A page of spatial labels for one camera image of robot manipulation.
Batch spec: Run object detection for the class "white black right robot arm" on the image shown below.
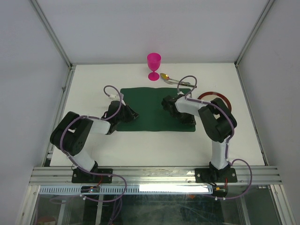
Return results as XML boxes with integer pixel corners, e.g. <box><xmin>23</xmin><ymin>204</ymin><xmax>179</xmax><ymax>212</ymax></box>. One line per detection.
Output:
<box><xmin>162</xmin><ymin>93</ymin><xmax>237</xmax><ymax>181</ymax></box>

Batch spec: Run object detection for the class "silver fork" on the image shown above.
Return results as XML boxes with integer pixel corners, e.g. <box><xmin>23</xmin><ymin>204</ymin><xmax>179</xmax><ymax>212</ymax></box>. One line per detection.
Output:
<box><xmin>172</xmin><ymin>79</ymin><xmax>196</xmax><ymax>88</ymax></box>

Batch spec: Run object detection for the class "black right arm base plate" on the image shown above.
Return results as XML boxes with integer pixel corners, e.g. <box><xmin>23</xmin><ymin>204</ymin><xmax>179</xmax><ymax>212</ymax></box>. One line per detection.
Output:
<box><xmin>195</xmin><ymin>167</ymin><xmax>238</xmax><ymax>184</ymax></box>

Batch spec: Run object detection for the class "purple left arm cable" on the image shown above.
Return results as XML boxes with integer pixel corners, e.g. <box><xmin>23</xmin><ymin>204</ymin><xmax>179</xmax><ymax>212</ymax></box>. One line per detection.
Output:
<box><xmin>46</xmin><ymin>85</ymin><xmax>128</xmax><ymax>225</ymax></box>

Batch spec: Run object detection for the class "pink plastic goblet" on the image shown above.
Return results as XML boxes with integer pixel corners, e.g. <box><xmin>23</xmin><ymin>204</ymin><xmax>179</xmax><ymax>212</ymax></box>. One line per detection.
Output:
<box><xmin>147</xmin><ymin>52</ymin><xmax>161</xmax><ymax>81</ymax></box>

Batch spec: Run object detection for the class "aluminium right frame post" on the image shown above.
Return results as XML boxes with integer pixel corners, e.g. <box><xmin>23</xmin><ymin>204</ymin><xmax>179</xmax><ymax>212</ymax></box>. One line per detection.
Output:
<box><xmin>234</xmin><ymin>0</ymin><xmax>276</xmax><ymax>68</ymax></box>

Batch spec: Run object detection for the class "green placemat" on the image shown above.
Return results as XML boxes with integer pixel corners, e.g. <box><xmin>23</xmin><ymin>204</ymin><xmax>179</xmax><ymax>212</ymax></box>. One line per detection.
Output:
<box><xmin>117</xmin><ymin>87</ymin><xmax>196</xmax><ymax>132</ymax></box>

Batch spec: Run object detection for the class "aluminium frame post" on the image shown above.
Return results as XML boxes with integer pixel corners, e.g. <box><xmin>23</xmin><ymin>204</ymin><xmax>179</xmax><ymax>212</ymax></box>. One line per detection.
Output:
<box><xmin>234</xmin><ymin>0</ymin><xmax>276</xmax><ymax>68</ymax></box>
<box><xmin>29</xmin><ymin>0</ymin><xmax>75</xmax><ymax>71</ymax></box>

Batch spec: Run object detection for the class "white slotted cable duct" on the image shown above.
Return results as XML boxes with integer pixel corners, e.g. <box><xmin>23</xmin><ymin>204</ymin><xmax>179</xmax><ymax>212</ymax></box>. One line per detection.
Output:
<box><xmin>39</xmin><ymin>184</ymin><xmax>213</xmax><ymax>195</ymax></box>

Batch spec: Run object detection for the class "gold bowl spoon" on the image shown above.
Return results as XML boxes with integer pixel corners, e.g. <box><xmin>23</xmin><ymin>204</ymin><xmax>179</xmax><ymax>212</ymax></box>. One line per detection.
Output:
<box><xmin>160</xmin><ymin>73</ymin><xmax>179</xmax><ymax>84</ymax></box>

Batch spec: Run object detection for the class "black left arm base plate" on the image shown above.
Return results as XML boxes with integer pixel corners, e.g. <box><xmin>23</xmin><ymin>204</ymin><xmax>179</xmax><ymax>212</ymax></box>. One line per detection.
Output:
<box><xmin>71</xmin><ymin>168</ymin><xmax>113</xmax><ymax>184</ymax></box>

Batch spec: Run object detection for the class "aluminium front rail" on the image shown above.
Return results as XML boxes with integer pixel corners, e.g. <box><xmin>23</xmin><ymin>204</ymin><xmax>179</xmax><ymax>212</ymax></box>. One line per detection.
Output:
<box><xmin>29</xmin><ymin>165</ymin><xmax>282</xmax><ymax>186</ymax></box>

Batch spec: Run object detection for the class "aluminium left frame post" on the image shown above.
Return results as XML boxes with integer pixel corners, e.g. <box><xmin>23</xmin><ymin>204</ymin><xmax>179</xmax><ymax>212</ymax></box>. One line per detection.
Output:
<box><xmin>29</xmin><ymin>0</ymin><xmax>75</xmax><ymax>71</ymax></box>

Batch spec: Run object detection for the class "red rimmed cream plate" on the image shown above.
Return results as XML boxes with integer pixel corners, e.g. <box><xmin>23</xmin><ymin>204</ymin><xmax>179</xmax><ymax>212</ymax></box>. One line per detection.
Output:
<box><xmin>197</xmin><ymin>91</ymin><xmax>233</xmax><ymax>113</ymax></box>

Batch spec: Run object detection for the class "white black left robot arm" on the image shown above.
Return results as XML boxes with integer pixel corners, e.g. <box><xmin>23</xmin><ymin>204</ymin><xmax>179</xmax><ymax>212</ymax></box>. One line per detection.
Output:
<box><xmin>50</xmin><ymin>100</ymin><xmax>139</xmax><ymax>182</ymax></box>

